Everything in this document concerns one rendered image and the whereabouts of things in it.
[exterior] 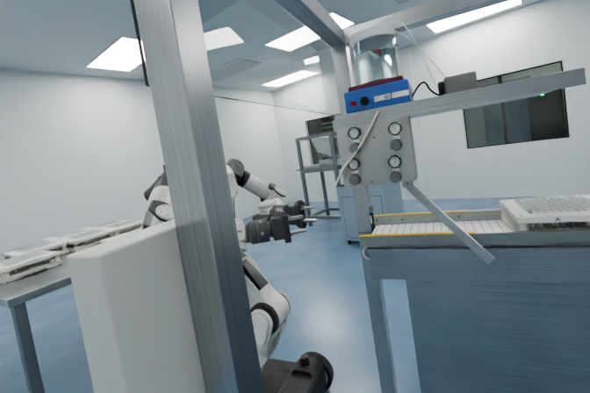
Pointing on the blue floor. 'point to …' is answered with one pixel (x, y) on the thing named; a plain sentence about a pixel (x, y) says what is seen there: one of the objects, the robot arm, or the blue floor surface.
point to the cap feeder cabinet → (392, 196)
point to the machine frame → (340, 46)
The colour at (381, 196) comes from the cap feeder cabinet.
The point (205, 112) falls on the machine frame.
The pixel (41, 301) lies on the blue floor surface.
